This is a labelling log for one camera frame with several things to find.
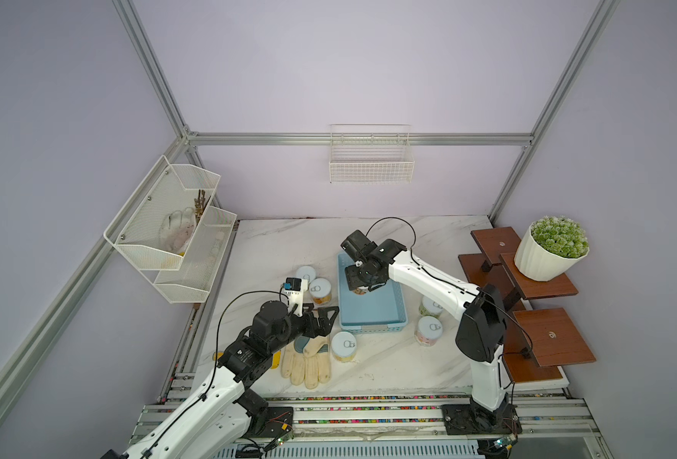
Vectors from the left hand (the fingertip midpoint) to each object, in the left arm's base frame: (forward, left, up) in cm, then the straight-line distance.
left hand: (324, 311), depth 75 cm
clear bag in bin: (+19, +42, +12) cm, 47 cm away
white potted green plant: (+8, -55, +17) cm, 58 cm away
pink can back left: (+21, +8, -13) cm, 26 cm away
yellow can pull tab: (-5, -5, -13) cm, 14 cm away
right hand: (+13, -11, -5) cm, 18 cm away
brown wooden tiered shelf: (-7, -54, -2) cm, 54 cm away
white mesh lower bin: (+13, +43, -6) cm, 45 cm away
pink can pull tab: (0, -31, -12) cm, 33 cm away
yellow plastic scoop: (-16, +8, +10) cm, 20 cm away
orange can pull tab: (+13, +3, -12) cm, 18 cm away
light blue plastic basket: (+10, -18, -18) cm, 27 cm away
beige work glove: (-8, +6, -17) cm, 20 cm away
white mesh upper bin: (+19, +46, +14) cm, 52 cm away
